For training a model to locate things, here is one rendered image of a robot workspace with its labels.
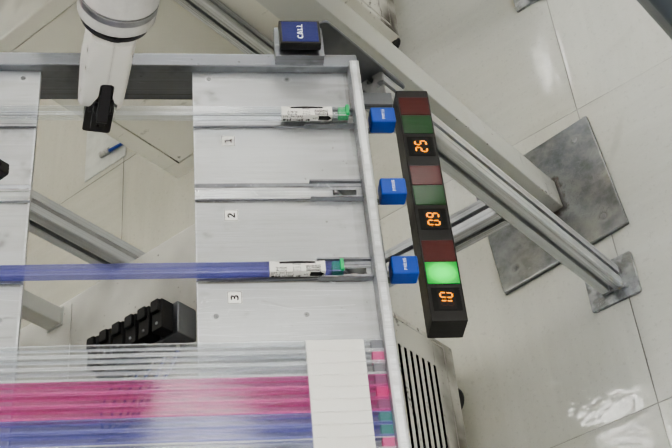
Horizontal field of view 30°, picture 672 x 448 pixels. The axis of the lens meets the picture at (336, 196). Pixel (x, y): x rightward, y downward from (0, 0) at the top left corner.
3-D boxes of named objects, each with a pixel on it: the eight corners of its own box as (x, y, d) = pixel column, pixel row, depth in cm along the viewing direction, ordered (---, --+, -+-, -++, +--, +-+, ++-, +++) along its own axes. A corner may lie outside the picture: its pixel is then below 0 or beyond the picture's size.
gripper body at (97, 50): (83, -30, 135) (72, 44, 143) (79, 37, 129) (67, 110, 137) (152, -20, 137) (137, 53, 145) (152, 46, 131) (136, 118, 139)
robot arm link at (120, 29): (81, -42, 133) (78, -21, 135) (77, 15, 128) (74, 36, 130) (160, -31, 135) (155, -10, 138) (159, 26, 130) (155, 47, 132)
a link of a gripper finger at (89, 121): (88, 86, 141) (82, 125, 146) (87, 107, 139) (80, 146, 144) (117, 89, 142) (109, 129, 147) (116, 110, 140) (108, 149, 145)
